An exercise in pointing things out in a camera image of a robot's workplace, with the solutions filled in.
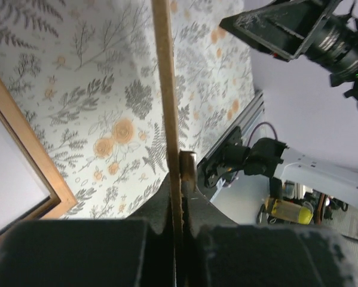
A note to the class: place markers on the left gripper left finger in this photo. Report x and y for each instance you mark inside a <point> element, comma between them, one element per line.
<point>135,251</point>

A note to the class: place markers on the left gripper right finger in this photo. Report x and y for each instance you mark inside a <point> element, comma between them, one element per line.
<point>219,252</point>

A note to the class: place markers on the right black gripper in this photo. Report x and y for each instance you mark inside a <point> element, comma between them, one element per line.
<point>288,29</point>

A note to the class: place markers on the wooden picture frame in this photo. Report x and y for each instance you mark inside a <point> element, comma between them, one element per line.
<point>61,197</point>

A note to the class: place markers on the brown cardboard backing board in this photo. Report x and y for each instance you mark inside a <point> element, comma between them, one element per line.
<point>165,59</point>

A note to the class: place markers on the boardwalk landscape photo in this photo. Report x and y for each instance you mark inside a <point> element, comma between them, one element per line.
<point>21,189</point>

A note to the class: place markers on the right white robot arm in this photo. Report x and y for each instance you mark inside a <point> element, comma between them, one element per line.
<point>274,159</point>

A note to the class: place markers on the floral patterned table mat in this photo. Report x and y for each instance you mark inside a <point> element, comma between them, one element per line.
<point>85,76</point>

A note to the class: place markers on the yellow object behind enclosure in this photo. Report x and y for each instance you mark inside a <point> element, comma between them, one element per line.
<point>288,211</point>

